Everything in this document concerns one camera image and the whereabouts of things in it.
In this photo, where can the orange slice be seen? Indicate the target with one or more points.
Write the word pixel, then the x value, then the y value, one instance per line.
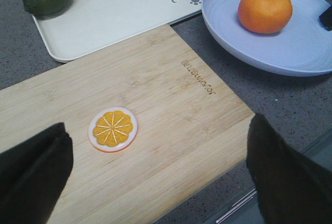
pixel 113 129

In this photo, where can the cream white tray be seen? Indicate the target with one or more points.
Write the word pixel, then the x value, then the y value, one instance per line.
pixel 86 26

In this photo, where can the light blue plate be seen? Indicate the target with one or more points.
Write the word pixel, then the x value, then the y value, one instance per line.
pixel 301 49

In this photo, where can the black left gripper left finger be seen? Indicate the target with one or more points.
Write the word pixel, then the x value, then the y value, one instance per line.
pixel 34 174

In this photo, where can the orange fruit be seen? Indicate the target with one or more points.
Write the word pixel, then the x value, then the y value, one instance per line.
pixel 265 16

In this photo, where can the wooden cutting board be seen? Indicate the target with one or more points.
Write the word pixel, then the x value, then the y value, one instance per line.
pixel 151 125

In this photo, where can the metal drawer handle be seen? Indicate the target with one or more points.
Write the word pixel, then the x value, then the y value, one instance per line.
pixel 240 203

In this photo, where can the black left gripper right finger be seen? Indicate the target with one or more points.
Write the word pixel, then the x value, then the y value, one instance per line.
pixel 291 188

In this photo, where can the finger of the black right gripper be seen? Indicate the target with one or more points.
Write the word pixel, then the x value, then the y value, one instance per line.
pixel 326 19

